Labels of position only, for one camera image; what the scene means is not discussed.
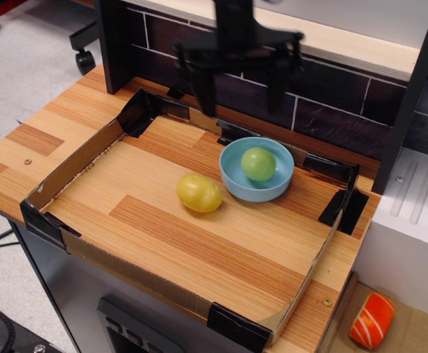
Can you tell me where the green toy pear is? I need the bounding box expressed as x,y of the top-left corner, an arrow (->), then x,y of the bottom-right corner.
240,147 -> 277,182

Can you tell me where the light wooden shelf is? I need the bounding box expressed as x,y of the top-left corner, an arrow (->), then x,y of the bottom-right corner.
130,1 -> 420,82

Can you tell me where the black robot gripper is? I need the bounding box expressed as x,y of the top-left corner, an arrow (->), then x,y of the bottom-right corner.
173,1 -> 304,117

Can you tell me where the white toy sink drainboard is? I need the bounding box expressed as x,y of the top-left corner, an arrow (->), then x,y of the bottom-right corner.
354,149 -> 428,313

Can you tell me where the dark grey post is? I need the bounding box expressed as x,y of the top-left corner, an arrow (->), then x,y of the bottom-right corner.
372,30 -> 428,195
94,0 -> 134,94

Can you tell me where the dark grey left post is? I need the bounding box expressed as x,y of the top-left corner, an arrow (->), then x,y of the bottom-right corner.
94,0 -> 134,94

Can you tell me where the orange salmon sushi toy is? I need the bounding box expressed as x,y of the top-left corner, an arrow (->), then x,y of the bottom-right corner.
349,292 -> 396,349

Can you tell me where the black office chair base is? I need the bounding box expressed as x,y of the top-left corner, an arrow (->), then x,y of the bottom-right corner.
69,21 -> 99,75

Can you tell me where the cardboard fence with black tape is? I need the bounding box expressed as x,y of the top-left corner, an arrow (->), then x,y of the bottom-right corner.
21,90 -> 369,352

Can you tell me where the light blue bowl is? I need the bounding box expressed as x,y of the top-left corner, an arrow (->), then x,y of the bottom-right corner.
219,137 -> 294,202

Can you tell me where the grey oven control panel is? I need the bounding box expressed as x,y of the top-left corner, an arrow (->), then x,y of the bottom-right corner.
97,296 -> 190,352

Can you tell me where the dark grey right post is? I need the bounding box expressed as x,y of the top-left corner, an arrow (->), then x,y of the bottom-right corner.
372,30 -> 428,195

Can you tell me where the yellow toy potato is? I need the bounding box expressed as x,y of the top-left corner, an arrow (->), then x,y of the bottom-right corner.
176,174 -> 223,213

